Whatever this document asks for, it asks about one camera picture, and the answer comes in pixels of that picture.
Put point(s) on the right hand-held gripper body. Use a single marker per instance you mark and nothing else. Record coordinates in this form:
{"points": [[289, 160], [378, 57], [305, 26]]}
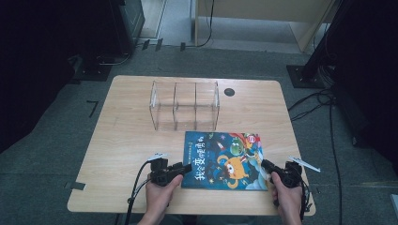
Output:
{"points": [[291, 178]]}

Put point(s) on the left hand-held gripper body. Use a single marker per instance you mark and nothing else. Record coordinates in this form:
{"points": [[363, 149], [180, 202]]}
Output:
{"points": [[161, 175]]}

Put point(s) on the blue cartoon picture book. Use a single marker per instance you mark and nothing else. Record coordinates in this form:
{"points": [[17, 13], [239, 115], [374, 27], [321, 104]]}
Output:
{"points": [[219, 162]]}

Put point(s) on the clear acrylic book rack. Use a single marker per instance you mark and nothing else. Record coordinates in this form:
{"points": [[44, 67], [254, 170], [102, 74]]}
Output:
{"points": [[184, 106]]}

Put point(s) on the person's left hand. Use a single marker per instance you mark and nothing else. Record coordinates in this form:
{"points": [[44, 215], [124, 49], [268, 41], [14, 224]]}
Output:
{"points": [[159, 198]]}

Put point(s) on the person's right hand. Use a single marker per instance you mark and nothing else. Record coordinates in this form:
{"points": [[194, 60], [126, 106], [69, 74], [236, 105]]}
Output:
{"points": [[289, 201]]}

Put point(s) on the person's lap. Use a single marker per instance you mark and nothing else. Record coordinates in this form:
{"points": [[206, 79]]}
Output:
{"points": [[203, 220]]}

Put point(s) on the black round table grommet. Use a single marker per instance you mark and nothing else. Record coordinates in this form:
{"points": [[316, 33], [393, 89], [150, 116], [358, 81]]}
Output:
{"points": [[229, 92]]}

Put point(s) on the grey floor tape patch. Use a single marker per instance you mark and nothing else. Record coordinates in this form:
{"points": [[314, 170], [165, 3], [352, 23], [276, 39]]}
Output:
{"points": [[75, 186]]}

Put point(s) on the black angled floor tape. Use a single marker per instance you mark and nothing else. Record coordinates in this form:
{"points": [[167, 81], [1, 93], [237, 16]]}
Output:
{"points": [[93, 108]]}

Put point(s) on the white object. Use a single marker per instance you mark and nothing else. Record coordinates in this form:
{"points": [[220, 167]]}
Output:
{"points": [[394, 204]]}

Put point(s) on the dark curtain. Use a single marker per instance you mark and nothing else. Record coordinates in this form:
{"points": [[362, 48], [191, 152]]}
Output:
{"points": [[372, 78], [37, 62]]}

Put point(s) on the black metal stand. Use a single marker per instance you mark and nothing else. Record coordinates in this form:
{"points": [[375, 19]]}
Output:
{"points": [[322, 43]]}

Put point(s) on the black equipment cabinet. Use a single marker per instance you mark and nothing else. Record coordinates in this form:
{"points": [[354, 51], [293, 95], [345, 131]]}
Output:
{"points": [[130, 25]]}

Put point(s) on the light wooden cabinet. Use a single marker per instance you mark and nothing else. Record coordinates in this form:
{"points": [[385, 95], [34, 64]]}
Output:
{"points": [[266, 9]]}

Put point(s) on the black stand base plate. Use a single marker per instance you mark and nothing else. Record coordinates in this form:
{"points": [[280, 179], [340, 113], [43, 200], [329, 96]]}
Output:
{"points": [[94, 72]]}

